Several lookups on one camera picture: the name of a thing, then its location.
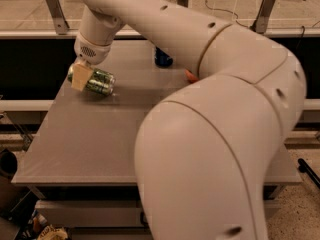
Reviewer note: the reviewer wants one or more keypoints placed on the green soda can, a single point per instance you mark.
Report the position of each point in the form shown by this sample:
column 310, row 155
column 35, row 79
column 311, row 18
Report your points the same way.
column 101, row 82

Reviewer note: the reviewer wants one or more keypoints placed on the red apple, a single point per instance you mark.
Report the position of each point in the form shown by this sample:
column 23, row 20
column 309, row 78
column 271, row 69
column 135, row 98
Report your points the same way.
column 191, row 77

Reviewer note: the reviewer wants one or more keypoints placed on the blue Pepsi can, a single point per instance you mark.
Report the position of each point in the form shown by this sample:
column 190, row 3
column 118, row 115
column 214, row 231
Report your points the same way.
column 162, row 59

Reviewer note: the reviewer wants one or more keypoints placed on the left metal bracket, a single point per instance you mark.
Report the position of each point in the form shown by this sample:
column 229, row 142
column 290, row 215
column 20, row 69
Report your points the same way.
column 60, row 24

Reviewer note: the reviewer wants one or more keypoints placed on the clutter items on floor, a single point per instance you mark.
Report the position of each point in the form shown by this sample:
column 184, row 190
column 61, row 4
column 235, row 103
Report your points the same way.
column 38, row 228

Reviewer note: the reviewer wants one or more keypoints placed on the right metal bracket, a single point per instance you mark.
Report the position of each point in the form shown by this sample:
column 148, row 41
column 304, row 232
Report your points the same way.
column 260, row 24

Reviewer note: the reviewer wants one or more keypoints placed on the dark bin at left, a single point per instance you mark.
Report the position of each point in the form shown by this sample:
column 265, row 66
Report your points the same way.
column 8, row 164

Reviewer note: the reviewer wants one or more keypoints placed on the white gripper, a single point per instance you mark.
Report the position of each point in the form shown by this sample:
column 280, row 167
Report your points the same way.
column 90, row 53

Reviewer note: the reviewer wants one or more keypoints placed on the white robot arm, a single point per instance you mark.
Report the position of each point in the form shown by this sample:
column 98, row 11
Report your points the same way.
column 201, row 154

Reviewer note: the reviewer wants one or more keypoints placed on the black pole on floor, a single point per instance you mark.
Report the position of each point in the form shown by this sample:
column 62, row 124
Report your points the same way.
column 305, row 168

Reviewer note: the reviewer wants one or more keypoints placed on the grey drawer front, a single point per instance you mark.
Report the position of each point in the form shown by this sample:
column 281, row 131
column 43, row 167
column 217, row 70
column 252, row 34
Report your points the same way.
column 108, row 213

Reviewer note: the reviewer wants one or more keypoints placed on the black drawer handle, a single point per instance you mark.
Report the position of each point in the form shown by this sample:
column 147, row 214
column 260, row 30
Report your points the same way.
column 143, row 219

